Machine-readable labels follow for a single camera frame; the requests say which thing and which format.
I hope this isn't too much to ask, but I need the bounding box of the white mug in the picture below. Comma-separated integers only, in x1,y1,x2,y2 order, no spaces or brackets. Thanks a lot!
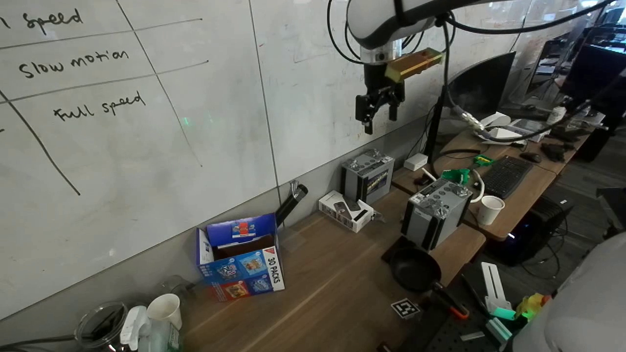
147,291,184,330

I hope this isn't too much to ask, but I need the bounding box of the black white fiducial marker tag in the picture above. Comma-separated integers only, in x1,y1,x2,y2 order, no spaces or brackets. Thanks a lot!
389,297,422,321

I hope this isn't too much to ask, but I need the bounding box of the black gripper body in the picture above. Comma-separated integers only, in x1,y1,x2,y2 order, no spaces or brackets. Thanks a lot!
354,61,407,111

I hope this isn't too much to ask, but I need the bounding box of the green crocodile toy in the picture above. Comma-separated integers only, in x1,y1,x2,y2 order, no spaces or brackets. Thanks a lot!
440,166,473,188

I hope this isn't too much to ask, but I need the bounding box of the silver electronic control box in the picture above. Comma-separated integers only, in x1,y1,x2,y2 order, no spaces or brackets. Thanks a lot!
399,180,473,252

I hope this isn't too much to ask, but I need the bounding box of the white crumpled cloth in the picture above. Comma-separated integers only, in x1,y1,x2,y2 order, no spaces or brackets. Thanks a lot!
119,303,182,352

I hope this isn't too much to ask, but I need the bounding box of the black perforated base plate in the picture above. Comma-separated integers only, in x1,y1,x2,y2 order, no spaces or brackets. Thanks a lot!
416,256,563,352

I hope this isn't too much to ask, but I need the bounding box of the small white product box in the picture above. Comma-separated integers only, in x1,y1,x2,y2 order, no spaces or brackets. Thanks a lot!
317,190,377,235

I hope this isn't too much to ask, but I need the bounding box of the grey toaster with label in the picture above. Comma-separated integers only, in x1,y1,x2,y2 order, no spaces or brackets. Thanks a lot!
338,149,395,205

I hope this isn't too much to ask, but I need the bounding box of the whiteboard with handwriting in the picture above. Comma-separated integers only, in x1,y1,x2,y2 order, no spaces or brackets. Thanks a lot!
0,0,608,321

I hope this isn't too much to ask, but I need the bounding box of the blue cardboard box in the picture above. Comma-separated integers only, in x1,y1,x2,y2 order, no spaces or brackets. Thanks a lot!
195,213,287,303

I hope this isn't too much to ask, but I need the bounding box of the black keyboard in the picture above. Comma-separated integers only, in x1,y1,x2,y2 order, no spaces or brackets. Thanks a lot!
479,154,538,201

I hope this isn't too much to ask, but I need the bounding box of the white thick cable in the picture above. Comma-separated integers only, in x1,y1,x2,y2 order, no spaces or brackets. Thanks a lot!
467,170,489,205

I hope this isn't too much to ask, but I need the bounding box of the white paper cup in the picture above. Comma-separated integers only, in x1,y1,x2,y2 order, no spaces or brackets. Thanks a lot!
473,193,506,229

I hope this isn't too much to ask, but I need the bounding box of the black frying pan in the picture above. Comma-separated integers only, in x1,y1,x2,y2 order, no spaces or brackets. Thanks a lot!
381,237,471,323

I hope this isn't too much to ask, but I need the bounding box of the yellowish wrist camera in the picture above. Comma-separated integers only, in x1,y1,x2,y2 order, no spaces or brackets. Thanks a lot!
383,47,446,84

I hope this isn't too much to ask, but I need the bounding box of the yellow green toy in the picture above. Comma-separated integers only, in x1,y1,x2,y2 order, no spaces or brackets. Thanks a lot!
514,291,548,321

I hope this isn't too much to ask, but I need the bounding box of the clear glass jar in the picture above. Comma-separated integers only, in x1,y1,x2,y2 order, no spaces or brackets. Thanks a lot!
72,299,131,350

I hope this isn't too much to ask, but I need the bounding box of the black box under desk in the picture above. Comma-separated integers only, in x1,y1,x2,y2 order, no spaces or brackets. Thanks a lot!
489,193,577,266

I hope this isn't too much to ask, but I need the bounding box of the white power adapter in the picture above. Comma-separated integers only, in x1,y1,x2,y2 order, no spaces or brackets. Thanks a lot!
401,152,430,172

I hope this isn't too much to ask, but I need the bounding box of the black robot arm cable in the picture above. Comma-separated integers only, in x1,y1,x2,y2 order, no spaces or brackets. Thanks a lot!
325,0,616,145

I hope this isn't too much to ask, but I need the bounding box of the teal green plastic block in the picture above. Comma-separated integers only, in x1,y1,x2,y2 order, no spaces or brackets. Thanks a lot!
485,305,518,344

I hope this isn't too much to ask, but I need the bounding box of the black computer monitor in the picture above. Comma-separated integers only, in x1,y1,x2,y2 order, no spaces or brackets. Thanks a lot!
422,51,518,164

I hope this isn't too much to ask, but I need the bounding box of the black computer mouse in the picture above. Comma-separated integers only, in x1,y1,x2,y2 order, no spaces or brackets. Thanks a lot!
540,141,567,162

